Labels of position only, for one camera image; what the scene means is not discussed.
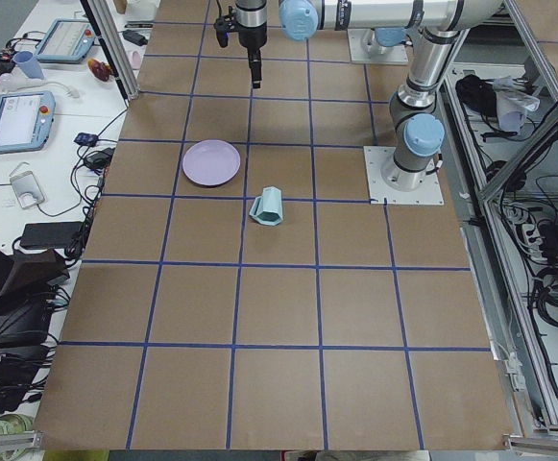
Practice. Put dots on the pink cup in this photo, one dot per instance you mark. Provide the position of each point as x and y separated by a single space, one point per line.
135 59

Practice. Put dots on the small blue device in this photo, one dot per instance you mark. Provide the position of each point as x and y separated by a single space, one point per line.
86 139

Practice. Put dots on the black cloth bundle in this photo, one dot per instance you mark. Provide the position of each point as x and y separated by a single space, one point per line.
477 95

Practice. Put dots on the red brown bowl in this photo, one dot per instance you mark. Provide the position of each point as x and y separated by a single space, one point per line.
99 69

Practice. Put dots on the blue teach pendant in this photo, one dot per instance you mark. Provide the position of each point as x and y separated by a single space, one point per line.
25 120
67 41

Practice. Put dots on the green plates stack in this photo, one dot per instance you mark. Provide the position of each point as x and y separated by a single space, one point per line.
11 424

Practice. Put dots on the aluminium side frame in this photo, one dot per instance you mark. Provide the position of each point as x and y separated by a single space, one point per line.
511 182

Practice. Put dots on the black flat device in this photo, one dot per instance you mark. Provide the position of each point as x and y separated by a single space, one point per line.
52 235

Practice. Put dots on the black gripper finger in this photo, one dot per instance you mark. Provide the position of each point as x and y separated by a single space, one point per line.
255 65

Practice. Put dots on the white power strip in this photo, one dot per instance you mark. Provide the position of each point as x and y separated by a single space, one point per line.
532 241

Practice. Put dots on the lower blue teach pendant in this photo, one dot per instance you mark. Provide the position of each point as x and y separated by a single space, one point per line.
25 120

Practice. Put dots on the black power adapter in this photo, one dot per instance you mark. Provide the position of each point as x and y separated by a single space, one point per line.
98 160

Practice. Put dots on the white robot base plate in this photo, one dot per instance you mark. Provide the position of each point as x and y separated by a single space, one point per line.
388 185

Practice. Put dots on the light blue plastic cup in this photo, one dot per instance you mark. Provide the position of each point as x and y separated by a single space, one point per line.
27 62

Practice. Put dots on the aluminium frame post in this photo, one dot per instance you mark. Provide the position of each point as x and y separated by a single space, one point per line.
102 23

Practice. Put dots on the upper blue teach pendant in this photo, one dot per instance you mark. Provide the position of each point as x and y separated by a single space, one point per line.
67 41

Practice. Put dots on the crumpled clear plastic bag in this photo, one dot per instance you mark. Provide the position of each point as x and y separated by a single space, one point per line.
512 104

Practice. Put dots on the lilac round plate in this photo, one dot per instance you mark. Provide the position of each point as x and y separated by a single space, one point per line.
211 162

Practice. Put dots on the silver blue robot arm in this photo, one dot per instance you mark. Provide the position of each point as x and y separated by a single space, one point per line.
442 24

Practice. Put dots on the teal hexagonal cup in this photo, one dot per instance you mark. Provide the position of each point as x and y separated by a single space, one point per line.
267 208

